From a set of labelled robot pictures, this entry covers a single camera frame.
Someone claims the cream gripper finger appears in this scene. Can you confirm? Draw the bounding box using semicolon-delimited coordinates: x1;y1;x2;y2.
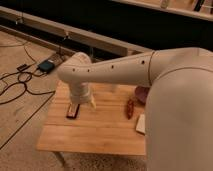
89;98;96;109

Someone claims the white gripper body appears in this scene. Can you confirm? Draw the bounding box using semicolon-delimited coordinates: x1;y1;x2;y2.
69;83;91;104

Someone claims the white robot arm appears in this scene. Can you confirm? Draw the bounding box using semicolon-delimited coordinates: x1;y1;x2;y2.
58;47;213;171

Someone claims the purple ceramic bowl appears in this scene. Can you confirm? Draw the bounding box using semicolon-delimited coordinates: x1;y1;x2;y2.
135;86;149;104

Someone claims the dark rectangular remote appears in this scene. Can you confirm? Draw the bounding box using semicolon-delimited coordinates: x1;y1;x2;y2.
66;103;80;119

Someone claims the wooden table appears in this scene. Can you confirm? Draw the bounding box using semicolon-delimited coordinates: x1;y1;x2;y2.
37;82;146;155

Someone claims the red-brown oblong object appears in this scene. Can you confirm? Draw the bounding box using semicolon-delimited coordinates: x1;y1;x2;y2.
126;99;134;119

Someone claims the white flat block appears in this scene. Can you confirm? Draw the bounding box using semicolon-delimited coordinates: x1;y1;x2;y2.
136;114;145;134

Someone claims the small black adapter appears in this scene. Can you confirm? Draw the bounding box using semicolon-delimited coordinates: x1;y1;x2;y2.
17;64;29;72

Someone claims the metal table leg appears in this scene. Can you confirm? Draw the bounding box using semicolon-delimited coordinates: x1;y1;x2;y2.
53;152;66;166

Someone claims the black floor cable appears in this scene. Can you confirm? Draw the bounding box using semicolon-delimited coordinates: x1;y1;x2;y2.
0;43;56;106

